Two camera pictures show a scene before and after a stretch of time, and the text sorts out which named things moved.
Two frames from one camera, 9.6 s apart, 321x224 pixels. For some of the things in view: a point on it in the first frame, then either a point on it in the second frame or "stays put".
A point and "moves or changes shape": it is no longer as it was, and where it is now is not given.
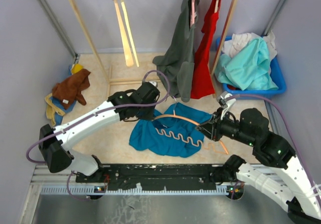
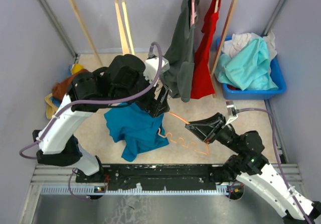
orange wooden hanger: x=174 y=115 -> x=181 y=138
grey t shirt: x=176 y=66 stays put
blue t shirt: x=172 y=136 moves or changes shape
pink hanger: x=194 y=13 stays put
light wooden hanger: x=127 y=50 stays put
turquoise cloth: x=247 y=68 stays put
